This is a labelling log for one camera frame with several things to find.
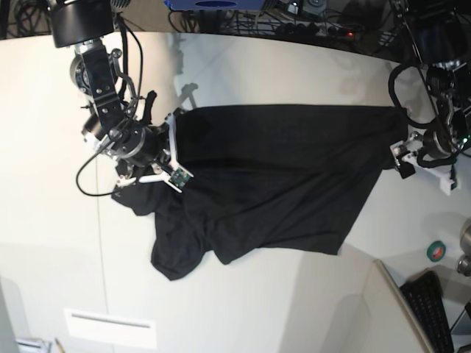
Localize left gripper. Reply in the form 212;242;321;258
390;128;470;179

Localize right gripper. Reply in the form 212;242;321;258
82;90;180;184

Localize black t-shirt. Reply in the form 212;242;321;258
113;104;408;280

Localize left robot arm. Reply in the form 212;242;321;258
388;1;470;181

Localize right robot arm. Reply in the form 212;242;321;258
47;1;193;191

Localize green tape roll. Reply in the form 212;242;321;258
426;240;446;263

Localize metal cylinder stand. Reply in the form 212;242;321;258
456;218;470;277

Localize blue box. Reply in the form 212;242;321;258
163;0;265;10

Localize black keyboard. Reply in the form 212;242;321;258
400;271;454;353

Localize beige divider panel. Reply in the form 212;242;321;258
362;260;433;353

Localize black power strip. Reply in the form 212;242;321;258
275;21;365;40

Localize pencil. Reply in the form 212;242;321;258
54;338;65;353

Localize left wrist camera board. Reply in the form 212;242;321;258
439;173;458;196

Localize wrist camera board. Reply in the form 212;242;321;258
167;166;194;193
439;173;458;196

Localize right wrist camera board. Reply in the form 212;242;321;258
167;166;194;193

